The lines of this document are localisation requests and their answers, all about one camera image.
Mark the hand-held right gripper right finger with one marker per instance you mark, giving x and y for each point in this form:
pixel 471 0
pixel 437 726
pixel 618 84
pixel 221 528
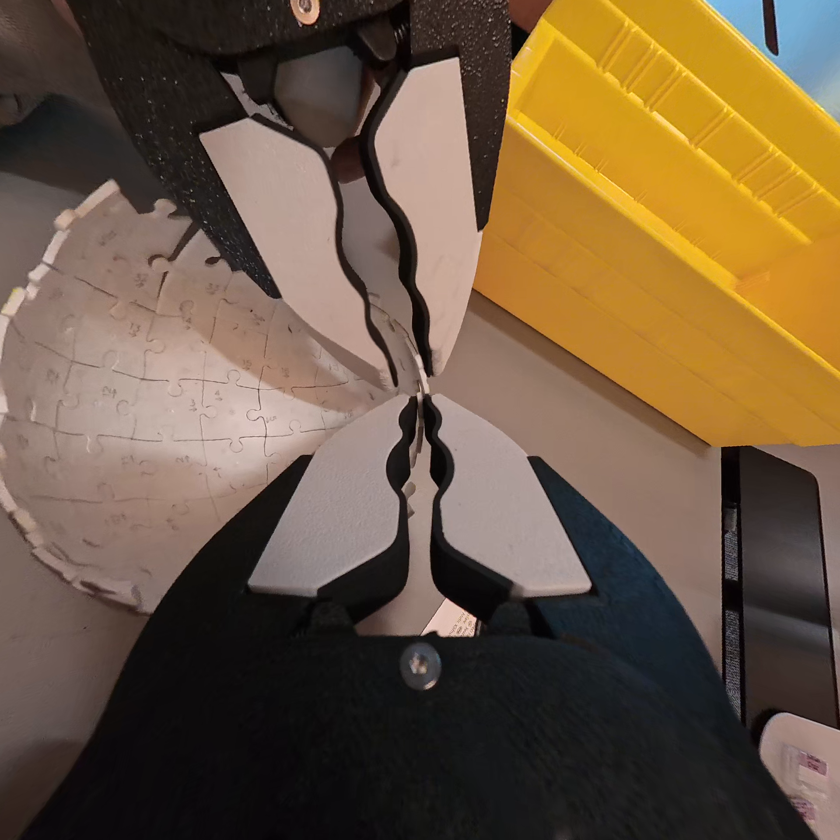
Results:
pixel 512 525

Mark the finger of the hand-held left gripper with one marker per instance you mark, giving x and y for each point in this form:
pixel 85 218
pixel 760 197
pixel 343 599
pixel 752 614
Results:
pixel 282 216
pixel 436 197

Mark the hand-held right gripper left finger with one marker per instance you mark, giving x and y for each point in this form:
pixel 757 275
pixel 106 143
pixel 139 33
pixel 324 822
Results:
pixel 328 525

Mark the white puzzle ball half shell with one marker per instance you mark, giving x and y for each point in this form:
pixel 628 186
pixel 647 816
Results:
pixel 131 407

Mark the white puzzle instruction leaflet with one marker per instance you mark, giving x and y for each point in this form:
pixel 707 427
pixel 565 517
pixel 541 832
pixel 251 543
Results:
pixel 453 620

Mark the person's left hand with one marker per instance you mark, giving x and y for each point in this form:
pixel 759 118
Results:
pixel 352 163

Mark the black table edge strip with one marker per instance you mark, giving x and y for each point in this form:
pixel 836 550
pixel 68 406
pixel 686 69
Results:
pixel 732 558

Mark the stacked yellow plastic bins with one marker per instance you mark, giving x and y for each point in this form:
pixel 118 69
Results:
pixel 656 262

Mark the dark glossy panel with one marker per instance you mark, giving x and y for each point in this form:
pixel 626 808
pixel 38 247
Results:
pixel 781 558

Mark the white plastic tray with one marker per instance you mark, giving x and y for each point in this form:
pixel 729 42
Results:
pixel 781 741

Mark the small purple label packet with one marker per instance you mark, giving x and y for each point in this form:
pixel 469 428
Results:
pixel 802 807
pixel 810 763

